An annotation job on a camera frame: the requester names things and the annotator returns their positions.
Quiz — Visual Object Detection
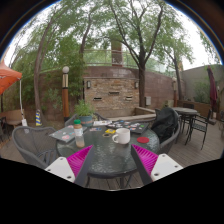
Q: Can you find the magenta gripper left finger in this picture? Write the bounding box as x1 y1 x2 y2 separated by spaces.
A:
46 145 94 186

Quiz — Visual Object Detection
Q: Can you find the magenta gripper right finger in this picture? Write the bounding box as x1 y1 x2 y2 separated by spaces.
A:
131 144 182 185

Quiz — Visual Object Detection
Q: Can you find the grey chair right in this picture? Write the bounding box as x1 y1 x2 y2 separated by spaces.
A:
158 119 181 154

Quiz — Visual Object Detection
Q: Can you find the red round coaster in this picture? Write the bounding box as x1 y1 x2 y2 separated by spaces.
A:
137 137 149 144

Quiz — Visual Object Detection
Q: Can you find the round glass patio table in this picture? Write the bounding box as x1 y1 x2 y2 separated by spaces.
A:
56 121 161 190

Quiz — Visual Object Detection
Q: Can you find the grey laptop with stickers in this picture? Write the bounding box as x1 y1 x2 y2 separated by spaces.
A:
48 124 88 144

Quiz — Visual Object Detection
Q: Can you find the plastic bottle with orange cap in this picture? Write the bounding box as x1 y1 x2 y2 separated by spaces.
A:
74 119 85 148

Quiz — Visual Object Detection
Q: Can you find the white ceramic mug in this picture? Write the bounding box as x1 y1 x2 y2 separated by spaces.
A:
112 128 130 144

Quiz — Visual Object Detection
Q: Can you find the dark laptop with stickers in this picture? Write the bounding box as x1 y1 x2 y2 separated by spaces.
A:
108 120 149 134

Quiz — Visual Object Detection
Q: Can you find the grey mesh chair left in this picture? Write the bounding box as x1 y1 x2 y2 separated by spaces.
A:
12 126 59 169

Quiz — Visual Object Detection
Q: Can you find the dark round coaster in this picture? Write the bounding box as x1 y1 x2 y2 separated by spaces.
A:
102 133 111 138

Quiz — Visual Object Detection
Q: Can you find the black jacket on chair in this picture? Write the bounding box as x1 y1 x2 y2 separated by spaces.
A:
151 107 178 143

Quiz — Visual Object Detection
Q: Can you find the yellow small card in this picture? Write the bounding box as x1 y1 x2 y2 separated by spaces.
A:
105 129 115 134

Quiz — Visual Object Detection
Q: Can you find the potted green plant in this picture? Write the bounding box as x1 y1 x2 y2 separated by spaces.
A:
75 100 94 127

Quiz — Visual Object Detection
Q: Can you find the round background patio table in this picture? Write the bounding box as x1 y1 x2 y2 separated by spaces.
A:
174 107 198 131

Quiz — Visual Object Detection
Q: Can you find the black metal chair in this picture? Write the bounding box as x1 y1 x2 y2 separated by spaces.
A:
186 109 212 143

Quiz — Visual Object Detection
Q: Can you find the closed maroon patio umbrella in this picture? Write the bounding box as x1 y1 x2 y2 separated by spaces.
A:
207 65 218 114

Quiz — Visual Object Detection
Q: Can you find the orange canopy tent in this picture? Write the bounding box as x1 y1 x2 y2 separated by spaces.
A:
0 62 22 95

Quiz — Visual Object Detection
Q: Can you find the wooden lamp post globe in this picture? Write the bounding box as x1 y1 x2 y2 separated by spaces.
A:
62 66 69 122

